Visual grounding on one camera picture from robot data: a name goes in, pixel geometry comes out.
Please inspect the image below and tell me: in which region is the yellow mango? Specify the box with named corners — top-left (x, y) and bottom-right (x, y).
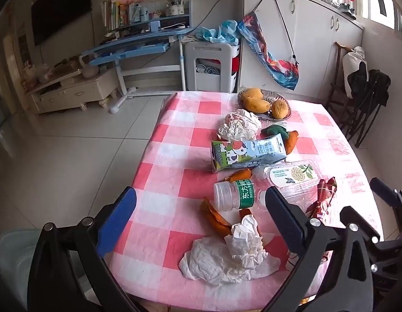
top-left (243, 97), bottom-right (271, 114)
top-left (240, 88), bottom-right (264, 102)

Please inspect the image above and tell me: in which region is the round yellow fruit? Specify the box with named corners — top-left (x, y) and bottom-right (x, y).
top-left (271, 99), bottom-right (289, 119)

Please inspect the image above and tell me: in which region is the clear plastic bag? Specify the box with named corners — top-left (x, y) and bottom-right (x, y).
top-left (35, 64), bottom-right (53, 82)

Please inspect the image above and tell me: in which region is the red checked wrapper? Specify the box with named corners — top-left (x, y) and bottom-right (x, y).
top-left (307, 177), bottom-right (337, 222)

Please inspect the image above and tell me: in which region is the blue patterned cloth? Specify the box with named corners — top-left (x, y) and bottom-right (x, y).
top-left (188, 19), bottom-right (241, 46)

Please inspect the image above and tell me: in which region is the light blue chair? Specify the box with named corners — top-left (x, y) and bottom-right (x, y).
top-left (0, 229), bottom-right (87, 312)

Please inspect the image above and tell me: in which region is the clear plastic bottle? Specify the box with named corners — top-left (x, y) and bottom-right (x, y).
top-left (213, 179), bottom-right (270, 211)

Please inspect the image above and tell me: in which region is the colourful hanging bag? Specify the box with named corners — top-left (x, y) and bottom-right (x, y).
top-left (237, 0), bottom-right (301, 91)

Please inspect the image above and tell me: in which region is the black television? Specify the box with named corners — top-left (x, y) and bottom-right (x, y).
top-left (31, 0), bottom-right (92, 47)

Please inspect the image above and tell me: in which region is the black jacket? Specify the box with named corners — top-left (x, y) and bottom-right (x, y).
top-left (346, 62), bottom-right (392, 148)

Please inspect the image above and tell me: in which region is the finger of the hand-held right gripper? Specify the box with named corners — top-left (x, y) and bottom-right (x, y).
top-left (340, 205), bottom-right (384, 245)
top-left (370, 178), bottom-right (402, 235)

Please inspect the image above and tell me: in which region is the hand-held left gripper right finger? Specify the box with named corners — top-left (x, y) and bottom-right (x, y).
top-left (264, 186), bottom-right (375, 312)

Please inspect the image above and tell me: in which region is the white plastic stool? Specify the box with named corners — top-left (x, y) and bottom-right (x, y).
top-left (184, 41), bottom-right (242, 93)

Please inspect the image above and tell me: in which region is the pink checked tablecloth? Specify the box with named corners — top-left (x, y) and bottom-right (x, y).
top-left (108, 90), bottom-right (385, 309)

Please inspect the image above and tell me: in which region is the blue milk carton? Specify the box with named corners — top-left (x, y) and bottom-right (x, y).
top-left (210, 133), bottom-right (288, 173)

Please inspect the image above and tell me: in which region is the orange carrot with stem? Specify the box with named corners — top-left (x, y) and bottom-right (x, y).
top-left (285, 131), bottom-right (299, 154)

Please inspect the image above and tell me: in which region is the blue study desk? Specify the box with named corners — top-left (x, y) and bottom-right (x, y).
top-left (80, 0), bottom-right (192, 114)

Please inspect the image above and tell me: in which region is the cream television cabinet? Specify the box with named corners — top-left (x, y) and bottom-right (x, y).
top-left (27, 68), bottom-right (118, 115)

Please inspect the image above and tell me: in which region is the white bag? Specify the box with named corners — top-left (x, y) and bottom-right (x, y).
top-left (342, 46), bottom-right (366, 98)

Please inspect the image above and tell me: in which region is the white wrapper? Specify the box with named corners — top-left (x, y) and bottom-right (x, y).
top-left (217, 109), bottom-right (263, 142)

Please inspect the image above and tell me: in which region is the wooden chair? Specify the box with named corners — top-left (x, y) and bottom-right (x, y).
top-left (326, 42), bottom-right (358, 127)

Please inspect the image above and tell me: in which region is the window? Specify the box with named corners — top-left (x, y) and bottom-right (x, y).
top-left (357, 0), bottom-right (402, 36)

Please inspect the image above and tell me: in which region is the white cabinet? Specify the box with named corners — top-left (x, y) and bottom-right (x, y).
top-left (238, 0), bottom-right (364, 101)

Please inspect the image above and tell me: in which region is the white tissue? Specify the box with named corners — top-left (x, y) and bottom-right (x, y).
top-left (179, 237), bottom-right (281, 287)
top-left (224, 215), bottom-right (268, 269)

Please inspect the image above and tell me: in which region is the cream kettlebell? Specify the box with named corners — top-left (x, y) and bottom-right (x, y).
top-left (78, 54), bottom-right (99, 79)

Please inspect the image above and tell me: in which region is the white pen holder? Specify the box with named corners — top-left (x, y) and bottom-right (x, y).
top-left (165, 0), bottom-right (185, 17)

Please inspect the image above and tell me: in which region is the woven fruit basket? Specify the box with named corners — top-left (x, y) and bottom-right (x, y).
top-left (237, 88), bottom-right (292, 120)

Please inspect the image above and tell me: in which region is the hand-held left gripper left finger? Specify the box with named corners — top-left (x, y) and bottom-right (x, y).
top-left (27, 186), bottom-right (139, 312)

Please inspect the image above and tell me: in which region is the clear plastic box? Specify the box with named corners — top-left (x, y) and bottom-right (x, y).
top-left (263, 160), bottom-right (320, 199)

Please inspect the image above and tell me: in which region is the row of books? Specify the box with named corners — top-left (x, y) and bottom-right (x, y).
top-left (101, 0), bottom-right (131, 30)

